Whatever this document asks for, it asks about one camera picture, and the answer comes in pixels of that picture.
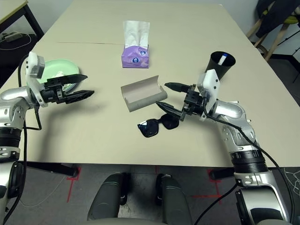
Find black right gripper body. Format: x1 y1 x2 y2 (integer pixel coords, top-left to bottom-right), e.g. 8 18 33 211
179 84 207 121

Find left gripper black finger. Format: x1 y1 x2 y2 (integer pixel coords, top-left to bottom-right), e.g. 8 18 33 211
60 74 89 85
65 90 95 105

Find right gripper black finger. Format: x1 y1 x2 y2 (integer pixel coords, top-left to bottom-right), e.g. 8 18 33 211
164 82 192 93
155 102 185 121

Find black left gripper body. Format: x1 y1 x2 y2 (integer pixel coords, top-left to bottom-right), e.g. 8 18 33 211
40 77 68 105

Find green plate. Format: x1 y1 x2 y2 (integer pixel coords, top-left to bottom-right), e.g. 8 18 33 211
35 58 81 92

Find black sunglasses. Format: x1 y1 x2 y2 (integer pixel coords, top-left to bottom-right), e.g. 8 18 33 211
137 113 180 138

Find grey glasses case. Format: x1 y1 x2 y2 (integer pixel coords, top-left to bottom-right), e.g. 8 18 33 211
120 75 168 113

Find black cup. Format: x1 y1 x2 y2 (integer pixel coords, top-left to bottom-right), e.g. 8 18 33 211
204 51 236 82

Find purple tissue pack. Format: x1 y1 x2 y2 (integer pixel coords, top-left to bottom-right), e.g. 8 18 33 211
121 20 150 69

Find white power strip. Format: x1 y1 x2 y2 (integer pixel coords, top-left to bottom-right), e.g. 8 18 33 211
1 31 23 43

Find black table foot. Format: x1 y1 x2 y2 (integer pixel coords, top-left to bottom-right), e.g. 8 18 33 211
209 166 235 181
25 161 79 178

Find dark grey robot right leg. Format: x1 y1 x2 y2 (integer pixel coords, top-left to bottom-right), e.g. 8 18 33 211
156 172 193 225

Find dark grey robot leg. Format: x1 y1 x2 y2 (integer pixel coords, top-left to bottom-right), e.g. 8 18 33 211
88 173 129 221
156 172 193 225

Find black-framed beige side table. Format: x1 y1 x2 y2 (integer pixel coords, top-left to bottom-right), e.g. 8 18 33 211
0 0 45 36

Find wooden chair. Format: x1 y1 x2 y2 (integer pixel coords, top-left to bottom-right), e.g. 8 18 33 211
246 18 289 62

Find dark grey robot left leg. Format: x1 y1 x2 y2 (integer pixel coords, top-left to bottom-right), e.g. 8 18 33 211
88 173 129 221

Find black jacket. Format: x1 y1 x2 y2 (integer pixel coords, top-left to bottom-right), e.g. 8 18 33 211
255 0 300 38

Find grey robot torso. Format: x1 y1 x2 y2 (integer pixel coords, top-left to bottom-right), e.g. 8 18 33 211
82 217 165 225

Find yellow-green garment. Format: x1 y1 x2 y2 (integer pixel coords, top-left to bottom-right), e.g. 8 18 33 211
283 15 300 24

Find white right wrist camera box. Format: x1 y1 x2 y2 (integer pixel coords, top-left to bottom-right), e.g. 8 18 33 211
196 68 221 122

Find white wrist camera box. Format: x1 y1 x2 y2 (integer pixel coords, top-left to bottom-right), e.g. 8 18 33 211
25 52 46 108
196 68 221 122

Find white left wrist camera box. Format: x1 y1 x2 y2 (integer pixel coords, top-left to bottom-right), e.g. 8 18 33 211
25 52 46 108

